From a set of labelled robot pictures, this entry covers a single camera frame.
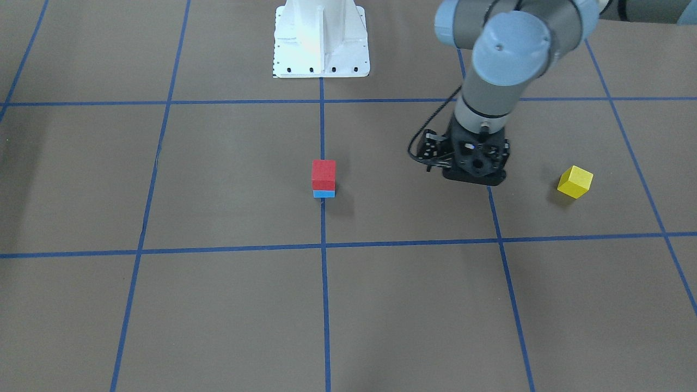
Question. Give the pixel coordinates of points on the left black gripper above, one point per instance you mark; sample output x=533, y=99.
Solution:
x=434, y=151

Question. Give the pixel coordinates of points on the red cube block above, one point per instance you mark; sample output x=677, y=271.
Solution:
x=323, y=175

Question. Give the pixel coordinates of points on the blue cube block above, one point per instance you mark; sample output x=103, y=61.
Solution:
x=323, y=193

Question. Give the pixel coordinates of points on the yellow cube block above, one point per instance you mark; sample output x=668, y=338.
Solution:
x=575, y=182

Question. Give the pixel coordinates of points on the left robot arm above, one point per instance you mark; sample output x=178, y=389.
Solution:
x=512, y=43

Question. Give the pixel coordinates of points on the white pedestal column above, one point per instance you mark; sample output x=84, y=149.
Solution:
x=320, y=39

